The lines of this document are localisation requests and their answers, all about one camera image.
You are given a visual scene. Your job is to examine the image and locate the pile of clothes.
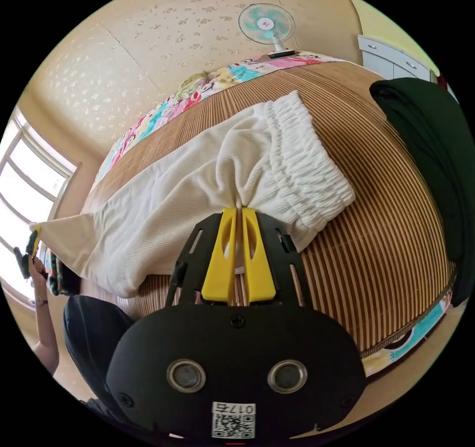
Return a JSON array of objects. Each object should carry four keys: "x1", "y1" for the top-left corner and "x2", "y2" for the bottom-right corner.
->
[{"x1": 369, "y1": 77, "x2": 470, "y2": 309}]

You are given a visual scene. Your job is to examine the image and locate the white and teal fan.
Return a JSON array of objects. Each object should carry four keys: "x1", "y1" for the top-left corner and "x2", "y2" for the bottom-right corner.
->
[{"x1": 237, "y1": 2, "x2": 297, "y2": 59}]

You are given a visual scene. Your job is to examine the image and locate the floral patterned cloth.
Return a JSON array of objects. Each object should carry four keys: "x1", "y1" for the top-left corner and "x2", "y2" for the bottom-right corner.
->
[{"x1": 45, "y1": 251, "x2": 82, "y2": 297}]

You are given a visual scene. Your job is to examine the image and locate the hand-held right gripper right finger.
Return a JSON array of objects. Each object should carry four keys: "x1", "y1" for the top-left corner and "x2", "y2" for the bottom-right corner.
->
[{"x1": 241, "y1": 207, "x2": 278, "y2": 304}]

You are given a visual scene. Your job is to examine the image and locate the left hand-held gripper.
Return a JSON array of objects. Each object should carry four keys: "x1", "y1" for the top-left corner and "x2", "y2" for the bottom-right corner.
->
[{"x1": 13, "y1": 225, "x2": 42, "y2": 281}]

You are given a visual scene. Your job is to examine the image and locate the person's left forearm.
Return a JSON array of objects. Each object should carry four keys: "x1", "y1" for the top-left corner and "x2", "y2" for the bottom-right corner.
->
[{"x1": 31, "y1": 296, "x2": 61, "y2": 376}]

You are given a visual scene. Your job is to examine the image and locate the person's body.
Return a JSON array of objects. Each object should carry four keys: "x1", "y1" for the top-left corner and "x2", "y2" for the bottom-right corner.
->
[{"x1": 62, "y1": 294, "x2": 160, "y2": 431}]

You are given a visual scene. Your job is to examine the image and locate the printed pillow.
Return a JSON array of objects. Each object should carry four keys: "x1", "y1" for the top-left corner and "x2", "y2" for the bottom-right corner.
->
[{"x1": 173, "y1": 71, "x2": 209, "y2": 102}]

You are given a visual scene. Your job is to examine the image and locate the white cupboard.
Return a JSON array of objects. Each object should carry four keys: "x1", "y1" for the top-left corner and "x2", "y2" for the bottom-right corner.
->
[{"x1": 357, "y1": 34, "x2": 439, "y2": 83}]

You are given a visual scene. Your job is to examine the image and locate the person's left hand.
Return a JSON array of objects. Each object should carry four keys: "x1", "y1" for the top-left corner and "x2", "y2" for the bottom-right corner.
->
[{"x1": 30, "y1": 257, "x2": 50, "y2": 302}]

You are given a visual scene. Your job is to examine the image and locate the window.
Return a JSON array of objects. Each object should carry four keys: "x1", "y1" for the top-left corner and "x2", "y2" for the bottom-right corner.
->
[{"x1": 0, "y1": 106, "x2": 81, "y2": 304}]

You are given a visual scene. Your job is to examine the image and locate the white pants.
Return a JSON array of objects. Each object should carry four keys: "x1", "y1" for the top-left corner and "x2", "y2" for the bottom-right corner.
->
[{"x1": 29, "y1": 90, "x2": 356, "y2": 299}]

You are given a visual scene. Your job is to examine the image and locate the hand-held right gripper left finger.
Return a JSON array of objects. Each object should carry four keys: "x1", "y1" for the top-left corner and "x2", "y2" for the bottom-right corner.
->
[{"x1": 201, "y1": 208, "x2": 238, "y2": 304}]

